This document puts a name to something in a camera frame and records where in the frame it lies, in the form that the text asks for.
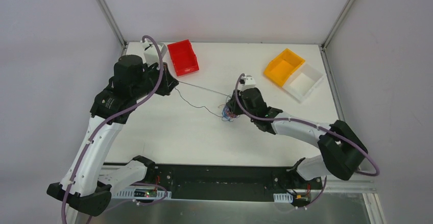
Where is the purple thin cable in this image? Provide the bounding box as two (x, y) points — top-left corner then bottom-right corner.
(174, 80), (234, 118)

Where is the blue thin cable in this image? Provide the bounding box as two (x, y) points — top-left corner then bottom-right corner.
(218, 104), (241, 122)

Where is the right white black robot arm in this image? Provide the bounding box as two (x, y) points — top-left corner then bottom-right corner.
(226, 88), (368, 188)

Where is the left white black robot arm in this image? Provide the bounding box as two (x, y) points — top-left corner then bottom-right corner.
(46, 55), (178, 223)

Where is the red plastic bin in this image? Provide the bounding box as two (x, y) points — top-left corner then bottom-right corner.
(167, 39), (199, 77)

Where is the yellow plastic bin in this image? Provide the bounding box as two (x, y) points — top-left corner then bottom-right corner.
(263, 48), (305, 87)

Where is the white plastic bin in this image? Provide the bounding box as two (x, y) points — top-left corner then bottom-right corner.
(282, 63), (325, 103)

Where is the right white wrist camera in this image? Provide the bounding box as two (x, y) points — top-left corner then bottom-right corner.
(238, 75), (256, 91)

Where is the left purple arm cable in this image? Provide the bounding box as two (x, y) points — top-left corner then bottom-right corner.
(61, 35), (165, 224)

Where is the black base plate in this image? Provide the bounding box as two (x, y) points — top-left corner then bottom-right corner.
(134, 156), (323, 202)

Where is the right white cable duct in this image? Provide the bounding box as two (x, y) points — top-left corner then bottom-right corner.
(273, 193), (293, 203)

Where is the white cable duct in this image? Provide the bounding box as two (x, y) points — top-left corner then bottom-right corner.
(112, 187), (172, 200)
(273, 193), (293, 203)

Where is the left white cable duct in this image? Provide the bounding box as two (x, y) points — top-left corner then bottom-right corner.
(112, 187), (172, 200)

